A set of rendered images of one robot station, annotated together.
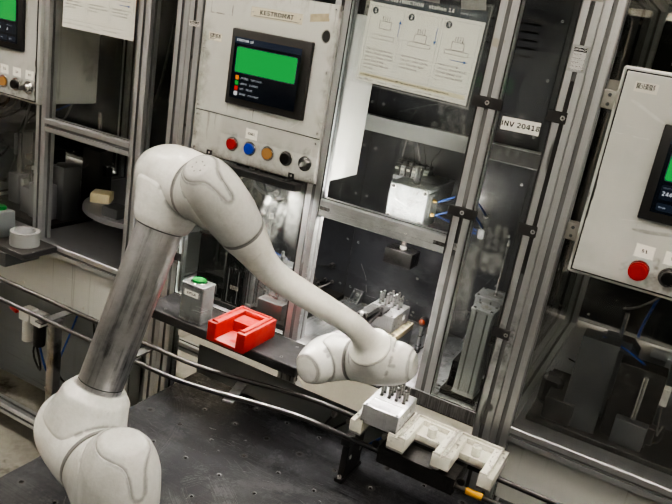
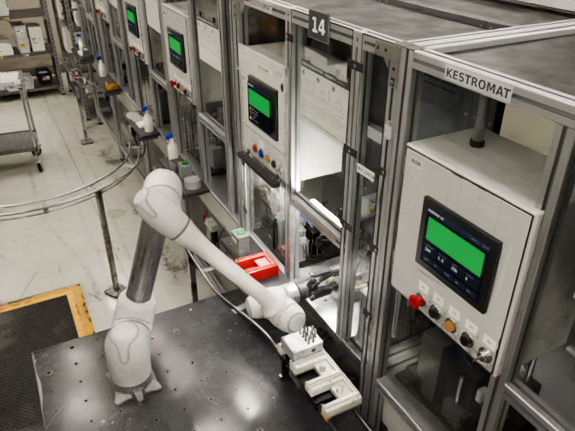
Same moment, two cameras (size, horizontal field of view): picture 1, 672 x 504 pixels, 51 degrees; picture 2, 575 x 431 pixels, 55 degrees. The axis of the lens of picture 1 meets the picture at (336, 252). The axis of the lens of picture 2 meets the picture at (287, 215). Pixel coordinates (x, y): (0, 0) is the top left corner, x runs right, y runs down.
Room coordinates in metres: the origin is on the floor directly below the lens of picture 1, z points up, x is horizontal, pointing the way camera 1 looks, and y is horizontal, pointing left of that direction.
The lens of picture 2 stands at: (0.31, -1.07, 2.36)
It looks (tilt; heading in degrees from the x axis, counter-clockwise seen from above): 30 degrees down; 37
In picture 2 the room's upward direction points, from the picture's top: straight up
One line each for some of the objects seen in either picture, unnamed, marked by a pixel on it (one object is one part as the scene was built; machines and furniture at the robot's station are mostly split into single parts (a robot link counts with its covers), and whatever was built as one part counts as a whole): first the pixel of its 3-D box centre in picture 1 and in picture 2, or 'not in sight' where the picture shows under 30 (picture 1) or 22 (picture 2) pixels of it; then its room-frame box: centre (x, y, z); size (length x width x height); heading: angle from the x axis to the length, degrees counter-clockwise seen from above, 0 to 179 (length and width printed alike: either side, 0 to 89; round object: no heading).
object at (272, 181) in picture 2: (244, 168); (257, 166); (1.93, 0.29, 1.37); 0.36 x 0.04 x 0.04; 64
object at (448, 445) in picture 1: (425, 449); (317, 376); (1.53, -0.30, 0.84); 0.36 x 0.14 x 0.10; 64
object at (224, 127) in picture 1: (283, 83); (287, 108); (2.05, 0.23, 1.60); 0.42 x 0.29 x 0.46; 64
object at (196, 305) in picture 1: (199, 299); (242, 242); (1.89, 0.37, 0.97); 0.08 x 0.08 x 0.12; 64
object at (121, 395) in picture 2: not in sight; (133, 380); (1.18, 0.33, 0.71); 0.22 x 0.18 x 0.06; 64
